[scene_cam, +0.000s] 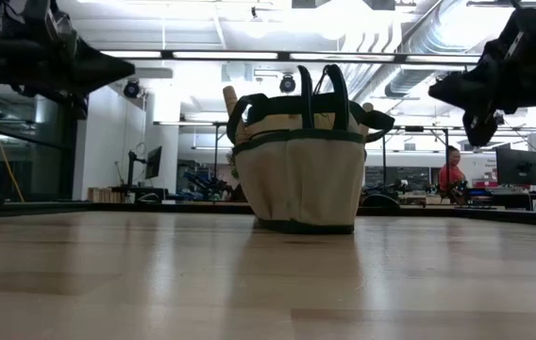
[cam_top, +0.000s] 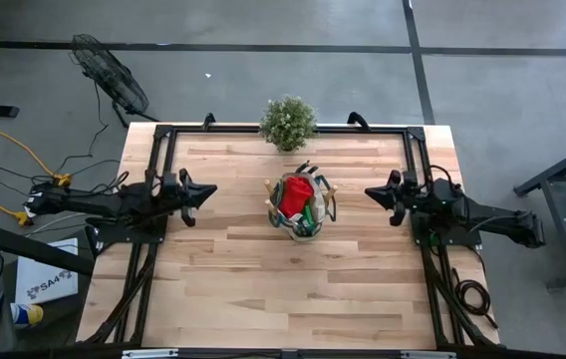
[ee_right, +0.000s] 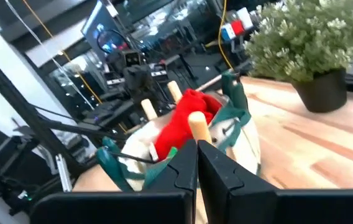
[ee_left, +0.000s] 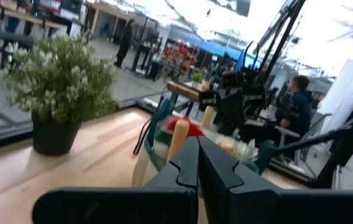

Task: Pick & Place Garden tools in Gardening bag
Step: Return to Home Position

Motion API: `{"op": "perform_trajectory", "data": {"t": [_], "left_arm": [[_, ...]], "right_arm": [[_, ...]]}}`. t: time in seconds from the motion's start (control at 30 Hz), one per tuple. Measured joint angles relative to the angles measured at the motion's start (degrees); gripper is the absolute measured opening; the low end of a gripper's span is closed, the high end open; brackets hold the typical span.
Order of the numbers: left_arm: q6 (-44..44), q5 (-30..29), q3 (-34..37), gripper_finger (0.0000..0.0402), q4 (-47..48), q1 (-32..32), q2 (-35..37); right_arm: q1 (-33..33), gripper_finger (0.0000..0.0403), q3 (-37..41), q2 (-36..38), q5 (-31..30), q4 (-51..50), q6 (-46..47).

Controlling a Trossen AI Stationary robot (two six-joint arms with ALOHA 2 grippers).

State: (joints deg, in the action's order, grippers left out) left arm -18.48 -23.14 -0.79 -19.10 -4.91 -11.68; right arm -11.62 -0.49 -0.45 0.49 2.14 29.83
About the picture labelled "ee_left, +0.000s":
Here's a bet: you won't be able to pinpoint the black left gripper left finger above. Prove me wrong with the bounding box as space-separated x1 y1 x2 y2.
32 136 199 224

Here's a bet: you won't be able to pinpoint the artificial plant in black pot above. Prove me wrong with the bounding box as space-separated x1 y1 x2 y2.
0 35 120 157

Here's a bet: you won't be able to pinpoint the seated person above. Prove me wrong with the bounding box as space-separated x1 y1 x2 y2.
276 75 314 147

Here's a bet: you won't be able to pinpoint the red gardening gloves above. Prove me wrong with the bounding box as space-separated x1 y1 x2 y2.
167 116 206 139

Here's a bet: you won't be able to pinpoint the wooden workbench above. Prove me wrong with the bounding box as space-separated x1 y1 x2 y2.
166 80 216 104

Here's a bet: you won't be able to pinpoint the red storage shelves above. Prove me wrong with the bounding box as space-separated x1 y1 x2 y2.
163 43 198 71

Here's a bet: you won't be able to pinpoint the cream gardening bag green trim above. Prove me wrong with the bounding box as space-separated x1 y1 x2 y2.
132 96 277 188

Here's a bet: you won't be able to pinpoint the standing person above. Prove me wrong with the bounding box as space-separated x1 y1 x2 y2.
114 18 135 68

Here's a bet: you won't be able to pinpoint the wooden tool handle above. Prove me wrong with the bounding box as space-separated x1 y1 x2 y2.
167 119 191 163

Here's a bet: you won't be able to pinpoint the black aluminium table frame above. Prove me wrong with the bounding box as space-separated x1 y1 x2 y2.
0 0 353 190

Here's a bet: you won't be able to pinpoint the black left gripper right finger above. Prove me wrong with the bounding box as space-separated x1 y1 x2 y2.
197 136 353 224

